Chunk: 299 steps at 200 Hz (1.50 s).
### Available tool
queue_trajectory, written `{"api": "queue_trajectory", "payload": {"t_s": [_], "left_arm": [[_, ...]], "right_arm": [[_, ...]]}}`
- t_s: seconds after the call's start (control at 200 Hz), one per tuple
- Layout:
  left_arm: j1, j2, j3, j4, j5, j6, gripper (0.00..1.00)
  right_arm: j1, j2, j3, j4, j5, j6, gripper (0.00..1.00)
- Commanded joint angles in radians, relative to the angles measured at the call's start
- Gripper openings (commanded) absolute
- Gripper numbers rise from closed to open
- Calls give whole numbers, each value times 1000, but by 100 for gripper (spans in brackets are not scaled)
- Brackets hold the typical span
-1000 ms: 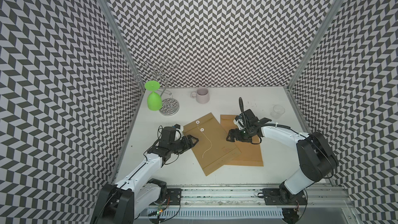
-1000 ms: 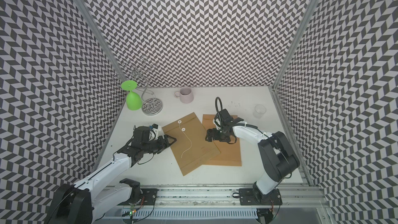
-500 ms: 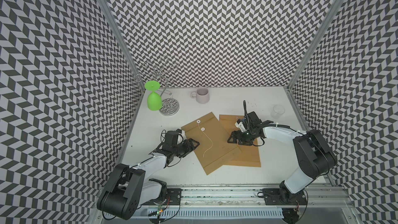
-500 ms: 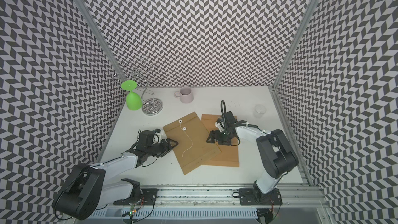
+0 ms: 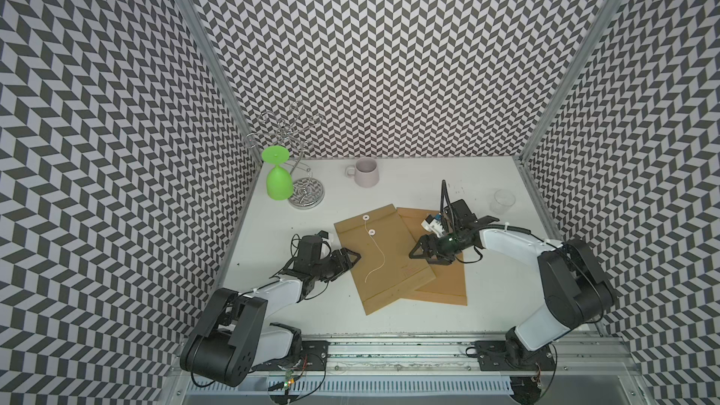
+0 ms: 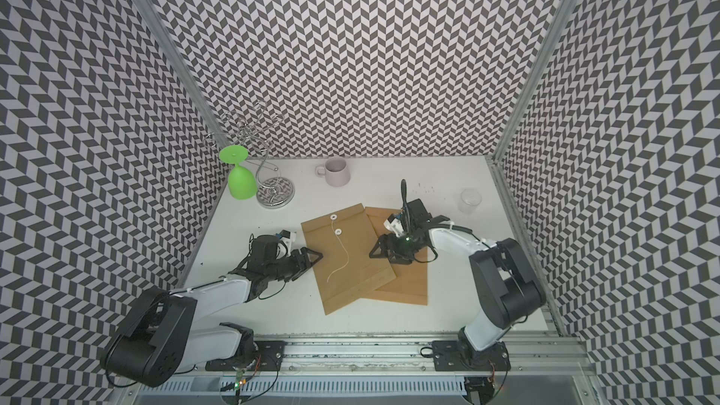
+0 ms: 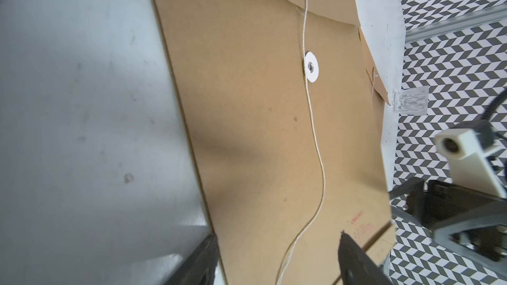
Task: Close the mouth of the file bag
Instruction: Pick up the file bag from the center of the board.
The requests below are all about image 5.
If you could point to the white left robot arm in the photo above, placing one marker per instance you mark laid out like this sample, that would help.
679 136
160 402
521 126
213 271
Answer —
233 336

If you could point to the brown kraft file bag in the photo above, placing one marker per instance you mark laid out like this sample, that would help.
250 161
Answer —
449 286

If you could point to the right aluminium corner post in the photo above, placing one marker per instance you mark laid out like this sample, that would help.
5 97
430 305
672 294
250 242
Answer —
599 26

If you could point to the pale pink ribbed mug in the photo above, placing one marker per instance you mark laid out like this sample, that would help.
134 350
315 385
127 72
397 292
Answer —
364 172

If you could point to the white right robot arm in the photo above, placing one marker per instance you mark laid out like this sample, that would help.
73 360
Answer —
576 289

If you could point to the left aluminium corner post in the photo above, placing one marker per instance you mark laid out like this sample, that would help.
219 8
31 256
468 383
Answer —
211 59

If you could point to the green plastic wine glass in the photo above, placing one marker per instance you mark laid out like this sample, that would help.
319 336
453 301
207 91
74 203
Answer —
279 182

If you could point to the aluminium corner post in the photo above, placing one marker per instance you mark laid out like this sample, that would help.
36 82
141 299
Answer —
599 26
211 59

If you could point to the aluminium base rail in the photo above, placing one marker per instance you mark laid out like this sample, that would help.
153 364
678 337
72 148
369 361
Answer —
582 368

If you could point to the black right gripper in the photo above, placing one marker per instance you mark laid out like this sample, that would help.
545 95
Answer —
433 240

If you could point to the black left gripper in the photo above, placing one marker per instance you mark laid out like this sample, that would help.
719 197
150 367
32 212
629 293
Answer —
342 265

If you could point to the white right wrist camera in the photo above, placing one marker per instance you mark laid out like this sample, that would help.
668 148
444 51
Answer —
435 224

